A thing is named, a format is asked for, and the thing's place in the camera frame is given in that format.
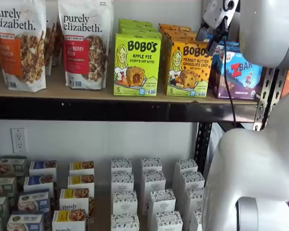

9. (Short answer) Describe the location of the white wall outlet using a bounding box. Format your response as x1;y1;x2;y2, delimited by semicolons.
10;128;27;154

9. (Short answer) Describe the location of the grey perforated upright post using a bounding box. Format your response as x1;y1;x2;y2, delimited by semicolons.
253;68;277;131

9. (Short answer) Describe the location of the yellow label granola box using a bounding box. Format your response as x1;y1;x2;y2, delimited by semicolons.
59;188;90;212
67;174;95;192
69;160;95;176
52;209;88;231

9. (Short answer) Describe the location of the blue Zbar snack box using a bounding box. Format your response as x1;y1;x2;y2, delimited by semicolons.
210;49;263;101
215;40;241;53

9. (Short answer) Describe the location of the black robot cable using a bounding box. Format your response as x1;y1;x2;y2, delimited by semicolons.
222;33;238;128

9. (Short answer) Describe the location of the granola bag red label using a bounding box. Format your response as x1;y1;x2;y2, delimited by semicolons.
57;0;115;90

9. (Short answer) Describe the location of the green Bobo's apple pie box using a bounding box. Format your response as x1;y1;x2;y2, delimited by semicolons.
118;18;153;25
119;23;158;30
113;32;163;97
120;28;159;35

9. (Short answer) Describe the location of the translucent plastic sheet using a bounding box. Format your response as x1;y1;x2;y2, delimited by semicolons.
204;122;226;165

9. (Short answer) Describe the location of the black diagonal shelf brace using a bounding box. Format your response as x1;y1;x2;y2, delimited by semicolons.
218;122;246;132

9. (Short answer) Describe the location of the black metal shelf beam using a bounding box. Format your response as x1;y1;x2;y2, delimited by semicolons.
0;95;268;124

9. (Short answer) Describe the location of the wooden shelf board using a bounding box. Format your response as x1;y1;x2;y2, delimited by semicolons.
0;60;260;106

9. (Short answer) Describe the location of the white patterned carton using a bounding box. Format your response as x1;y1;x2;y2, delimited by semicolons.
190;210;203;231
112;191;138;216
111;172;135;193
148;189;177;222
141;157;163;174
172;158;199;191
179;172;206;205
142;171;167;207
185;187;206;217
110;214;140;231
110;158;133;175
155;211;184;231

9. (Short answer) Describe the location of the white granola bag clear window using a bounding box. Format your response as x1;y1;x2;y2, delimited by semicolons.
44;0;56;77
52;21;65;67

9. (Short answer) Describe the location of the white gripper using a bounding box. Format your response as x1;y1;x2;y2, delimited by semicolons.
195;0;240;56

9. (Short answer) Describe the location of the blue label granola box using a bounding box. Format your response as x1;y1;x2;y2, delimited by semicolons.
6;211;45;231
17;189;51;214
28;160;58;179
23;175;55;193

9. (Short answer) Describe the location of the orange Bobo's oat bites box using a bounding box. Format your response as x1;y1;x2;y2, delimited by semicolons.
165;40;213;98
160;28;197;37
158;23;192;31
164;33;199;43

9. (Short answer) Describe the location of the granola bag orange label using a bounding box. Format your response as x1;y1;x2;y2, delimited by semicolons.
0;0;48;92

